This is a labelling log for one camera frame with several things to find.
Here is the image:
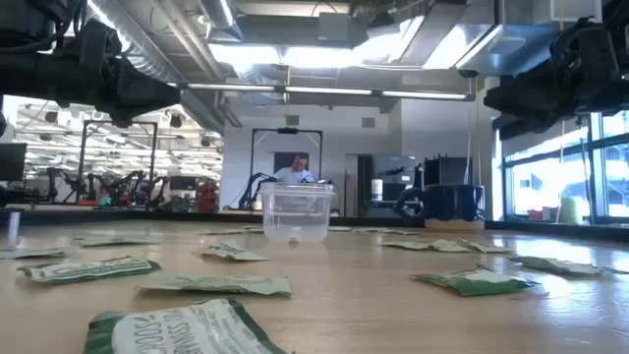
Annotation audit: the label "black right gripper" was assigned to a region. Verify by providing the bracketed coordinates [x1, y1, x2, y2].
[484, 48, 629, 124]

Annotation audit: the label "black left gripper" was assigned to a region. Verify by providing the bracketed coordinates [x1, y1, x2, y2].
[19, 51, 182, 129]

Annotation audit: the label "black framed window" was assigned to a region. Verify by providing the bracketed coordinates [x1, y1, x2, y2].
[500, 110, 629, 227]

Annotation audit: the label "distant black robot arms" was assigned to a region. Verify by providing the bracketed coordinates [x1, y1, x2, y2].
[46, 166, 171, 208]

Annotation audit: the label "black equipment box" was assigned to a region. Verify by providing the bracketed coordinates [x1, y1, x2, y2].
[423, 154, 474, 187]

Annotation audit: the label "red robot equipment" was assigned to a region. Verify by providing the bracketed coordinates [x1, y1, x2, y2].
[196, 179, 220, 213]

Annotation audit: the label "pale green container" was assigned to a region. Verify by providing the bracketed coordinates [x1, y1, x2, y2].
[558, 196, 585, 225]

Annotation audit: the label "dark blue ceramic mug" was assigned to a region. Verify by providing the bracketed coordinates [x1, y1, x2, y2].
[395, 184, 486, 234]

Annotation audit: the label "dark grey monitor back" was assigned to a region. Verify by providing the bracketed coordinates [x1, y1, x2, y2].
[371, 154, 419, 187]

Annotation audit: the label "black computer monitor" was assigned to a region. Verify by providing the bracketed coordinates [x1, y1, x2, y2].
[0, 142, 29, 182]

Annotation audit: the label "person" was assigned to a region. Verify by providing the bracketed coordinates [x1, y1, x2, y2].
[272, 151, 315, 186]

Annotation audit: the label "long ceiling light fixture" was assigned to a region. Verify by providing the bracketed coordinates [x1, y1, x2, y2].
[166, 81, 477, 103]

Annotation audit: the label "clear plastic container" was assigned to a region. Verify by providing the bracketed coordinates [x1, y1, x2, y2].
[258, 182, 335, 244]

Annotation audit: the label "grey ceiling box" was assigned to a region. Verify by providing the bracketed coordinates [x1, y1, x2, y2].
[317, 12, 351, 43]

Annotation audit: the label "black metal gantry frame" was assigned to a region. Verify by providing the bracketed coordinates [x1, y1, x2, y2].
[76, 119, 159, 206]
[249, 127, 324, 210]

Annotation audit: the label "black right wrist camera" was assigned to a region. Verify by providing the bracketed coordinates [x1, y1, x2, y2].
[548, 18, 600, 66]

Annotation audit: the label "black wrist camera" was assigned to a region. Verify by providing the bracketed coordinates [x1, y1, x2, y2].
[548, 18, 600, 66]
[74, 19, 123, 63]

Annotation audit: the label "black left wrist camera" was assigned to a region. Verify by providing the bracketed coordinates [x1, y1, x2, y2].
[74, 19, 123, 63]

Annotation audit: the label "black aluminium table frame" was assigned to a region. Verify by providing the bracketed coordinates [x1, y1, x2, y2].
[0, 207, 629, 243]

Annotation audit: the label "silver metal post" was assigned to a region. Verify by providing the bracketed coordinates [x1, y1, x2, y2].
[6, 209, 22, 247]

